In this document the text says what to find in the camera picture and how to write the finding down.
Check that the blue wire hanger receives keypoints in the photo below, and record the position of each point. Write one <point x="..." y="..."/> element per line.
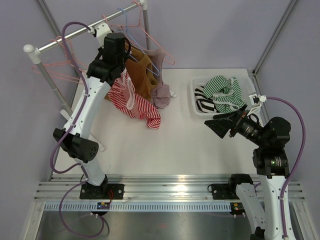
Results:
<point x="154" y="69"/>

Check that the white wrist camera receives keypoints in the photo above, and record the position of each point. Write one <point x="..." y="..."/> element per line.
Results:
<point x="100" y="32"/>
<point x="256" y="102"/>

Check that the green white striped tank top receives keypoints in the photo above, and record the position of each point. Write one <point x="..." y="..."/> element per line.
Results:
<point x="225" y="93"/>

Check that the mauve tank top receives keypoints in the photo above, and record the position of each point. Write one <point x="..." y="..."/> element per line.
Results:
<point x="160" y="95"/>

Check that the white slotted cable duct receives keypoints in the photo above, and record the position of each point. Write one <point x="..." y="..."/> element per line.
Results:
<point x="120" y="206"/>

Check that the black white striped tank top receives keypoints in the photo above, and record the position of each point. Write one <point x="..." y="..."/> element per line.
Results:
<point x="203" y="104"/>

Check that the red white striped tank top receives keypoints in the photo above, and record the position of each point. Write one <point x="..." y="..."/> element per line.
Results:
<point x="124" y="97"/>

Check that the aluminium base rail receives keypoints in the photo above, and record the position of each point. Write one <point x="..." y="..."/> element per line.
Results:
<point x="137" y="187"/>

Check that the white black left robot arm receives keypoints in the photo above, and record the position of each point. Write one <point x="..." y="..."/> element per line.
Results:
<point x="73" y="138"/>

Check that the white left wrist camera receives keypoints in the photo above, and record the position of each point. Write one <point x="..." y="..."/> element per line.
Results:
<point x="100" y="32"/>

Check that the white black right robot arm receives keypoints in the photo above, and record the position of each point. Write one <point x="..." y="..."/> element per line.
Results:
<point x="270" y="220"/>

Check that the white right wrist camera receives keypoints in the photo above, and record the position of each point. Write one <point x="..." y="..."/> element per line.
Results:
<point x="256" y="102"/>

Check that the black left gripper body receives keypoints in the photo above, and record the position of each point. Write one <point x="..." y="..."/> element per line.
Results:
<point x="121" y="62"/>

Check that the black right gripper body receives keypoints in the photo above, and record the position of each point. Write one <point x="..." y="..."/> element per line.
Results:
<point x="246" y="127"/>

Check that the white plastic basket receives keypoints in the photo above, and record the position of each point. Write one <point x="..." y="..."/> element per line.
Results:
<point x="245" y="83"/>

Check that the brown tank top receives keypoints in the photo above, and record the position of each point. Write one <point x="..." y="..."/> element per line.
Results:
<point x="140" y="69"/>

